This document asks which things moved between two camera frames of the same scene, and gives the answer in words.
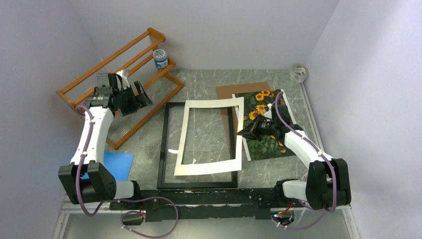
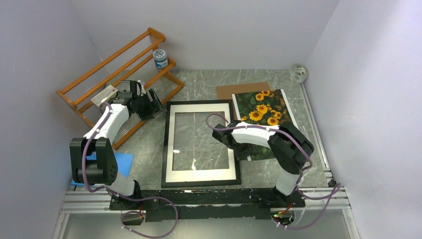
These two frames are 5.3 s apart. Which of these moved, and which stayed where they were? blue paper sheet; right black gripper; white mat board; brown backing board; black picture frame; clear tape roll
Moved: right black gripper; white mat board
Stayed: blue paper sheet; brown backing board; black picture frame; clear tape roll
